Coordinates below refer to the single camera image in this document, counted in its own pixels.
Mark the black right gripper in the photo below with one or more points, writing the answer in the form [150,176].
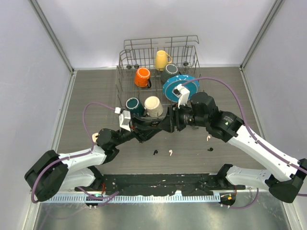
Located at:
[169,125]

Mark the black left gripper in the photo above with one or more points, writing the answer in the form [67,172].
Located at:
[143,133]

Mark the black earbud charging case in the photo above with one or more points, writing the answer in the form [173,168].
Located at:
[155,123]

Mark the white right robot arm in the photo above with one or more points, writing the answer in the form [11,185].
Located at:
[282,176]

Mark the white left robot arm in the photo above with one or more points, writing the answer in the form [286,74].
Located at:
[53,172]

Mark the white earbud charging case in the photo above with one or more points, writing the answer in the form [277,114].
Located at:
[95,137]

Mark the cream white mug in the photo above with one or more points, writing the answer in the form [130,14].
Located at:
[153,106]

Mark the dark green mug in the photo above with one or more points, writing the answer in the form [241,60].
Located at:
[135,107]

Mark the blue dotted plate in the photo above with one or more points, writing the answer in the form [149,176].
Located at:
[172,82]

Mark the orange mug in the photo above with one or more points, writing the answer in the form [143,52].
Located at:
[142,78]

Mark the grey mug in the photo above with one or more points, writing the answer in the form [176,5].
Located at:
[169,71]

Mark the yellow mug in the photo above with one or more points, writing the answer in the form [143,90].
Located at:
[162,59]

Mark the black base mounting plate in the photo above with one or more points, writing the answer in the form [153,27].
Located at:
[190,184]

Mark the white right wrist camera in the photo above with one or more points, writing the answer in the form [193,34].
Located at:
[182,94]

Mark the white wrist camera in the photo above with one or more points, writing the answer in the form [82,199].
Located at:
[182,94]
[124,118]

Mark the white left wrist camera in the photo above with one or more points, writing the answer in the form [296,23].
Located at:
[124,118]

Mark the grey wire dish rack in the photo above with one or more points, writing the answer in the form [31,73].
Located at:
[141,53]

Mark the white slotted cable duct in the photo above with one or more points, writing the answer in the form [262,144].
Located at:
[121,199]

